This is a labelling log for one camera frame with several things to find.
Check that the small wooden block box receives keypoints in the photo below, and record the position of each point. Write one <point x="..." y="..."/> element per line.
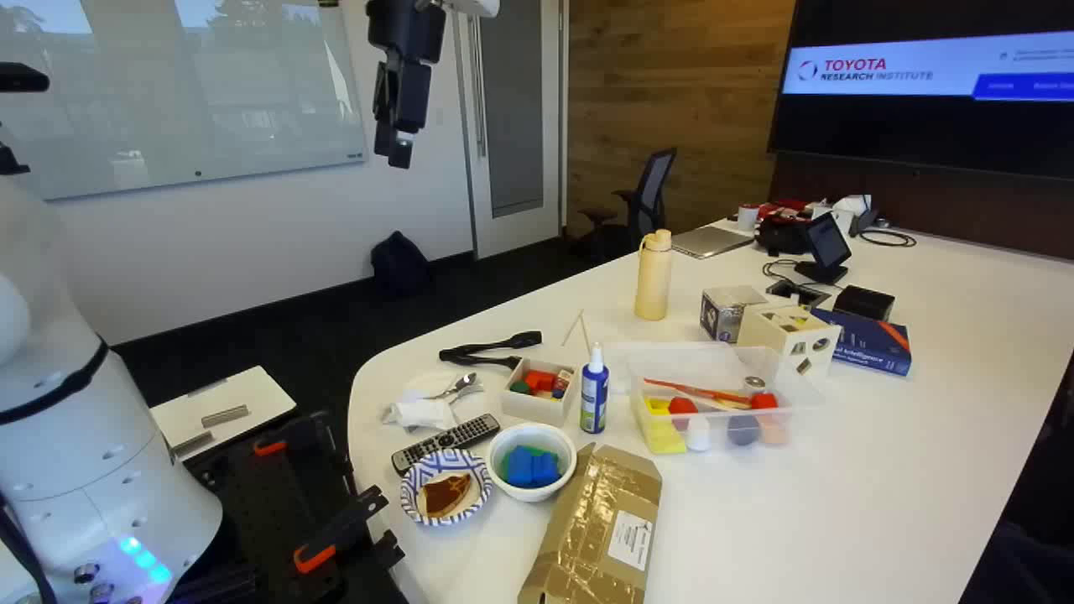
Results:
<point x="537" y="397"/>

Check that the orange toy carrot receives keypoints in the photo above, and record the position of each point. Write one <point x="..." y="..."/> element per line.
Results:
<point x="691" y="389"/>

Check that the clear plastic container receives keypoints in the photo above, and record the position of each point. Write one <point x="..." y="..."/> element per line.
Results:
<point x="715" y="369"/>

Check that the blue patterned paper plate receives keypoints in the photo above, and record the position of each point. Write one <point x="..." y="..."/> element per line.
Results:
<point x="417" y="497"/>

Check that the blue cardboard box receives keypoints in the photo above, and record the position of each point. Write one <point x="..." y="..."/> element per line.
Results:
<point x="867" y="343"/>

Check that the metal spoon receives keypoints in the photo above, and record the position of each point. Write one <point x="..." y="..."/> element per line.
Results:
<point x="458" y="389"/>

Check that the white toy piece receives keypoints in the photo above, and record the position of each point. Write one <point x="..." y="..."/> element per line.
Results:
<point x="700" y="434"/>

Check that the black pouch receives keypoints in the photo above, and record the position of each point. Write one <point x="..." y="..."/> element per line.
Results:
<point x="783" y="232"/>

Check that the grey flat box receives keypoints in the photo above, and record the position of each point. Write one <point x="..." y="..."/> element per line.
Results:
<point x="713" y="238"/>

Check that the white blue glue bottle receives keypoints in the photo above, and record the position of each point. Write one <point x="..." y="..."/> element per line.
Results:
<point x="595" y="397"/>

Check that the wall television screen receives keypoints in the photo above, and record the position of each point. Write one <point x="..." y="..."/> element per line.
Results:
<point x="926" y="121"/>

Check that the black flat case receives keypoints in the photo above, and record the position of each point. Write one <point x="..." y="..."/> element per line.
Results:
<point x="864" y="304"/>

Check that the black tongs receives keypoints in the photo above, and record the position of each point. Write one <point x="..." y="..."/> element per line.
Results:
<point x="486" y="349"/>

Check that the white napkin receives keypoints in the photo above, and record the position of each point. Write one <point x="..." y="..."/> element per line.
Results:
<point x="425" y="412"/>

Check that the grey metal bar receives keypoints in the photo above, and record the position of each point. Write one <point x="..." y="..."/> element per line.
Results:
<point x="223" y="417"/>
<point x="191" y="445"/>

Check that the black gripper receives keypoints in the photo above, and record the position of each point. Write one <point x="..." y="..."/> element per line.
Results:
<point x="404" y="89"/>

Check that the black bag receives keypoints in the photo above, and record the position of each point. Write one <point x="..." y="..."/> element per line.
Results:
<point x="400" y="268"/>

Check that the grey purple cube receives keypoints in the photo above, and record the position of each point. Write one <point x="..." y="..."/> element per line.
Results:
<point x="726" y="317"/>

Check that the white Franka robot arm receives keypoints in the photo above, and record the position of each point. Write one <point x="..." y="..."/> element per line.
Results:
<point x="69" y="447"/>

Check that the wooden chopstick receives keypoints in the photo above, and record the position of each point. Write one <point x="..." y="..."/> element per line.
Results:
<point x="571" y="333"/>
<point x="586" y="333"/>

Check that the wall whiteboard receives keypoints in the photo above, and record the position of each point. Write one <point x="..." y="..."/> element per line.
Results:
<point x="170" y="101"/>

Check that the black tablet on stand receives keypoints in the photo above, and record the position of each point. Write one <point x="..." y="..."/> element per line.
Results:
<point x="828" y="243"/>

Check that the yellow toy block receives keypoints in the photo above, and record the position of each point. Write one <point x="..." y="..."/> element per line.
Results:
<point x="659" y="430"/>

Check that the white cup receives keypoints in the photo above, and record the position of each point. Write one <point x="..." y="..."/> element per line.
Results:
<point x="746" y="214"/>

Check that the white flat board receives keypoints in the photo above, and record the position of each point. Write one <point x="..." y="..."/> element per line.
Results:
<point x="235" y="389"/>

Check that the white device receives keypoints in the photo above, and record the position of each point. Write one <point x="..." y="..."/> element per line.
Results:
<point x="856" y="213"/>

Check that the brown padded envelope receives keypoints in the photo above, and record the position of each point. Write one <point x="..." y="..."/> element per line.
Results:
<point x="590" y="523"/>

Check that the cream squeeze bottle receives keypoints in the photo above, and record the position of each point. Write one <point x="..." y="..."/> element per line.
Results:
<point x="653" y="279"/>

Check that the grey remote control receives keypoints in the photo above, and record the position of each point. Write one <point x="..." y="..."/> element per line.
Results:
<point x="443" y="445"/>

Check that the white door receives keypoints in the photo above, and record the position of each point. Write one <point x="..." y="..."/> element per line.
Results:
<point x="515" y="113"/>

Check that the red toy ball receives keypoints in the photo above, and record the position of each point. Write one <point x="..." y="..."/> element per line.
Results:
<point x="681" y="407"/>
<point x="763" y="401"/>

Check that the black office chair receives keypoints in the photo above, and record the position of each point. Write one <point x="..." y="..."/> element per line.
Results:
<point x="653" y="185"/>

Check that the blue toy in bowl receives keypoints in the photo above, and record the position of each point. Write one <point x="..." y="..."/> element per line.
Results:
<point x="530" y="463"/>

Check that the blue toy ball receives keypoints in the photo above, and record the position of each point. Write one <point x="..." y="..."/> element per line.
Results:
<point x="743" y="430"/>

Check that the white bowl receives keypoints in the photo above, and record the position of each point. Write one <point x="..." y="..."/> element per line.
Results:
<point x="504" y="485"/>

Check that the brown toy food piece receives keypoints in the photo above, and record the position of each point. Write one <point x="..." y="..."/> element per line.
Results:
<point x="448" y="491"/>

